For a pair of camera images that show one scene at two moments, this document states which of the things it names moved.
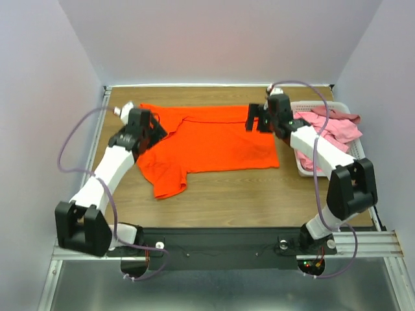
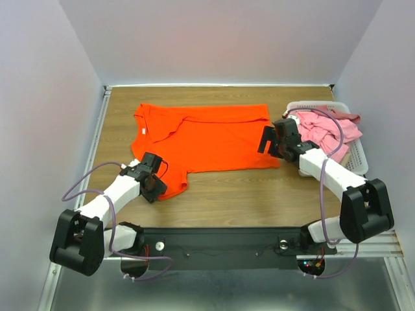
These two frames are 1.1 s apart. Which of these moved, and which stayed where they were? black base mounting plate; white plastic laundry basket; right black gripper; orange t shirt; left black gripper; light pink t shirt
Moved: right black gripper; left black gripper
Stayed: orange t shirt; white plastic laundry basket; black base mounting plate; light pink t shirt
